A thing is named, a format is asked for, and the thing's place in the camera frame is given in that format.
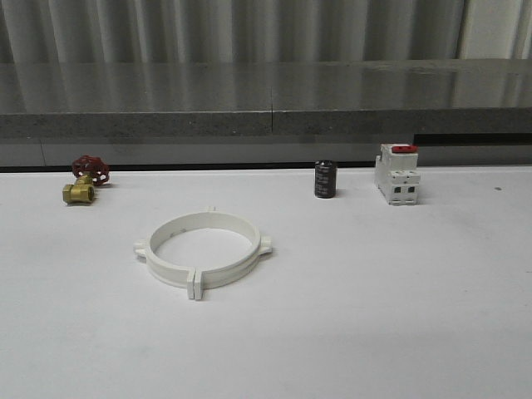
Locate black cylindrical capacitor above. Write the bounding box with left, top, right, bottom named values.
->
left=314, top=160, right=337, bottom=199

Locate white half pipe clamp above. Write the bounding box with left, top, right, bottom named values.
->
left=187, top=208, right=273, bottom=300
left=133, top=213, right=201, bottom=300

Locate grey pleated curtain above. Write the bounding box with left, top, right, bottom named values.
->
left=1, top=1, right=466, bottom=63

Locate brass valve red handwheel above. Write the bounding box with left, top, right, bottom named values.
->
left=62, top=155, right=110, bottom=204

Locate grey stone countertop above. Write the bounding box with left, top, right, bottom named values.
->
left=1, top=60, right=531, bottom=145

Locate white circuit breaker red switch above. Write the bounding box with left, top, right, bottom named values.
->
left=375, top=143, right=421, bottom=205

